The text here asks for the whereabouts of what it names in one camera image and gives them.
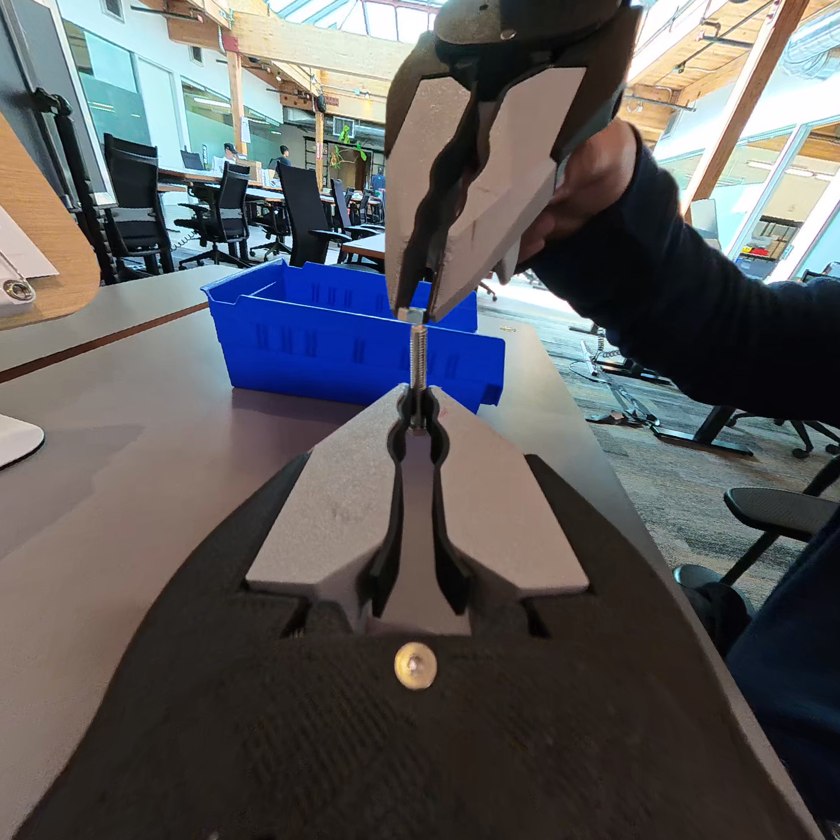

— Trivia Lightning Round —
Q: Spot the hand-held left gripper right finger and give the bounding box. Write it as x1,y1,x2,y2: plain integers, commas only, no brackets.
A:
423,386,590,616

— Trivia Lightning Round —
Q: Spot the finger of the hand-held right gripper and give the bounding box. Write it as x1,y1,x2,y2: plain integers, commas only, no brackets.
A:
423,64,588,324
385,75,487,315

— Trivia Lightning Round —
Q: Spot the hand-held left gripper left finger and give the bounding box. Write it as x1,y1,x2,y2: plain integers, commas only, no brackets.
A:
246,383,413,619

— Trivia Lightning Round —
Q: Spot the long steel bolt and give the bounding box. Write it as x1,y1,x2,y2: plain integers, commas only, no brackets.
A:
407,322,431,437

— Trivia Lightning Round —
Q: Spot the person's right forearm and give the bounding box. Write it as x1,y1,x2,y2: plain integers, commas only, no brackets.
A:
518,141,840,427

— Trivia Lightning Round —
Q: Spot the person's right hand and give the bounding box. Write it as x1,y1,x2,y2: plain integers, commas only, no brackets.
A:
517,121,642,265

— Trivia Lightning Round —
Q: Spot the green hanging plant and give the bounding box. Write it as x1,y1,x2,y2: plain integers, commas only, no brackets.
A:
331,125,368,172

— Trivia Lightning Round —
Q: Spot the black office chair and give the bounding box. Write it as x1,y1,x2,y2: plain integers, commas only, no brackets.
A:
784,420,840,460
176,161,256,269
676,456,840,631
104,133,177,275
330,177,387,240
276,161,352,269

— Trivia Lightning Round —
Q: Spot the wooden office desk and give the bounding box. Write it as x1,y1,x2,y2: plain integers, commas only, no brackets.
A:
341,233,388,271

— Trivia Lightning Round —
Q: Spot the blue plastic bin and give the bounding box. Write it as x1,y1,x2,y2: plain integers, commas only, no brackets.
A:
200,258,506,414

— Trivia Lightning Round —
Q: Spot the long office desk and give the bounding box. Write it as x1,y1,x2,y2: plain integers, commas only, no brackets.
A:
157,167,290,204

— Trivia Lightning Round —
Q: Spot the person's dark clothing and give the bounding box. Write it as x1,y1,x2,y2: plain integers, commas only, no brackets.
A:
682,538,840,821

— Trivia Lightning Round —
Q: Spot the white and wooden document stand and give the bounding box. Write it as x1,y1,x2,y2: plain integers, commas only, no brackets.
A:
0,112,102,468

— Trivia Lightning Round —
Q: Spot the computer monitor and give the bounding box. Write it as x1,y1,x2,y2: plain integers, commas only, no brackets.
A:
0,0,119,211

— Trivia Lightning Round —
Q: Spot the printed instruction sheet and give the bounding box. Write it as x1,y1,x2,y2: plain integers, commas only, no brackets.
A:
0,205,61,282

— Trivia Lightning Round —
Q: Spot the black desk frame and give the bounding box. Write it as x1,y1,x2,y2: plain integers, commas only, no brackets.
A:
567,322,756,458

